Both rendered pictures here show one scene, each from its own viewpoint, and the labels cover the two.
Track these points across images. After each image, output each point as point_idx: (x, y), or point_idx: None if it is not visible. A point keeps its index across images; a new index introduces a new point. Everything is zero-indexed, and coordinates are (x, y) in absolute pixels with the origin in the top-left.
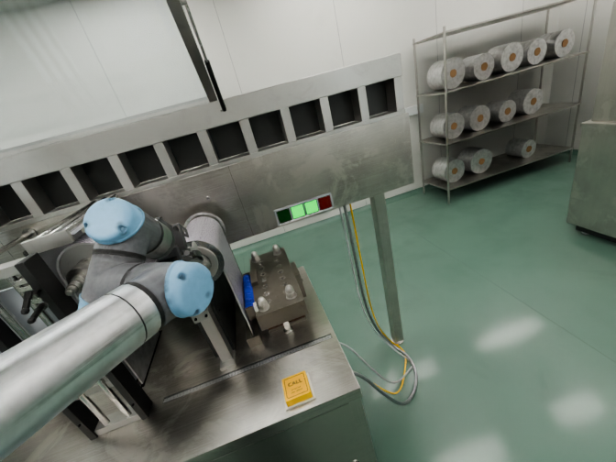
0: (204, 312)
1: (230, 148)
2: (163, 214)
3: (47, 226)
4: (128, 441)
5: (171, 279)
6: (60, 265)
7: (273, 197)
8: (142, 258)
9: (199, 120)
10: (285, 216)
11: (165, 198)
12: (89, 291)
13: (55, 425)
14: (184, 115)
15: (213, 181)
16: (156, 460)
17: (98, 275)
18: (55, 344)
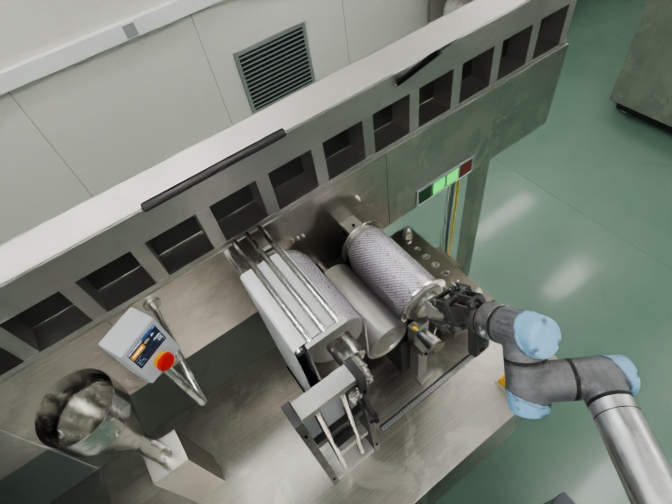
0: None
1: (374, 121)
2: (306, 231)
3: (173, 288)
4: (380, 472)
5: (633, 378)
6: None
7: (419, 176)
8: None
9: (369, 104)
10: (426, 195)
11: (312, 211)
12: (539, 396)
13: (270, 488)
14: (354, 102)
15: (366, 177)
16: (426, 476)
17: (543, 383)
18: (660, 451)
